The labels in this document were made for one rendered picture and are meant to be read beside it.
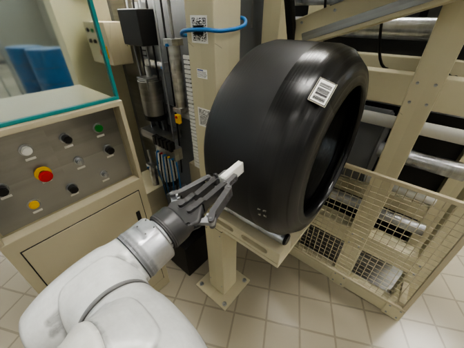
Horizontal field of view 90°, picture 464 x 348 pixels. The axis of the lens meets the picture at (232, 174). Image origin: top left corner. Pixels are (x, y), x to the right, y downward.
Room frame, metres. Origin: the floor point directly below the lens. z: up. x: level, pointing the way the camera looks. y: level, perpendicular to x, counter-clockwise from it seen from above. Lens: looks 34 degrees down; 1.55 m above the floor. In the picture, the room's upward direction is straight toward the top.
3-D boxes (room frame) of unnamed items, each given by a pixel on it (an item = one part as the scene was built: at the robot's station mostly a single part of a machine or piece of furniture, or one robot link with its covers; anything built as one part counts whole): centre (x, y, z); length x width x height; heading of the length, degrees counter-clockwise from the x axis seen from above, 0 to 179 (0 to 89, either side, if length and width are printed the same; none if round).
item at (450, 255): (0.87, -0.54, 0.65); 0.90 x 0.02 x 0.70; 50
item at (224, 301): (0.91, 0.06, 0.01); 0.27 x 0.27 x 0.02; 50
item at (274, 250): (0.65, -0.06, 0.83); 0.36 x 0.09 x 0.06; 50
